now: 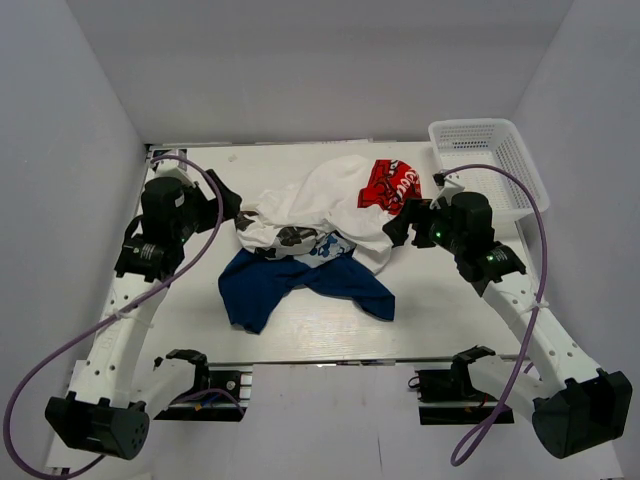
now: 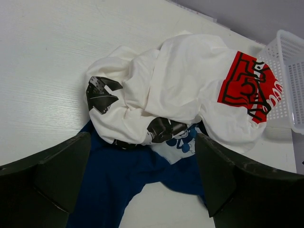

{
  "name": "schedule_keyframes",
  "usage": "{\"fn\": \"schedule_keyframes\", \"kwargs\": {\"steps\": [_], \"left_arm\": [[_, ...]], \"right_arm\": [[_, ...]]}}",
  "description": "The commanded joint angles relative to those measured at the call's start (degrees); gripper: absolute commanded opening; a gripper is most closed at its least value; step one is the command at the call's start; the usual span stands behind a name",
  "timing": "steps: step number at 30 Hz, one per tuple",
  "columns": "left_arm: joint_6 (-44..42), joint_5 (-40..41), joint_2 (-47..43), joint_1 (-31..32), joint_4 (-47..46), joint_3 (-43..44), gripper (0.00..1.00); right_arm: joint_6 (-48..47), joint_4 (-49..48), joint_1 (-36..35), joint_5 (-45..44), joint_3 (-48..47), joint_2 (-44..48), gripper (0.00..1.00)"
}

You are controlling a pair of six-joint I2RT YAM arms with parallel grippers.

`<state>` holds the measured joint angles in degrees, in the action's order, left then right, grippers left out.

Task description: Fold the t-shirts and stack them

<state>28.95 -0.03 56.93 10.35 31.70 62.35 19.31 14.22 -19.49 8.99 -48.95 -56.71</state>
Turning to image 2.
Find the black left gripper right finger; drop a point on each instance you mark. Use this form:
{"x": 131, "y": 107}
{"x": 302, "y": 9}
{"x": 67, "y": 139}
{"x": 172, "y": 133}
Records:
{"x": 243, "y": 193}

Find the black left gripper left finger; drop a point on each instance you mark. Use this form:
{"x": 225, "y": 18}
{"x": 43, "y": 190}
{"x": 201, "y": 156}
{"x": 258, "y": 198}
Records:
{"x": 41, "y": 190}

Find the blue mickey t shirt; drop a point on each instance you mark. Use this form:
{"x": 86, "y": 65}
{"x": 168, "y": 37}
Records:
{"x": 113, "y": 176}

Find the white t shirt red print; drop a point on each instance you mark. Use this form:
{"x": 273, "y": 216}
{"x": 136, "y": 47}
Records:
{"x": 197, "y": 77}

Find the white t shirt black print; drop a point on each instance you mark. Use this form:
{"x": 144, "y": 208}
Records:
{"x": 116, "y": 92}

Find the white plastic basket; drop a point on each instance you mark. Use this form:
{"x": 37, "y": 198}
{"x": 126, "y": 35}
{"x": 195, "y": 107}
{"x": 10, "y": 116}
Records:
{"x": 285, "y": 56}

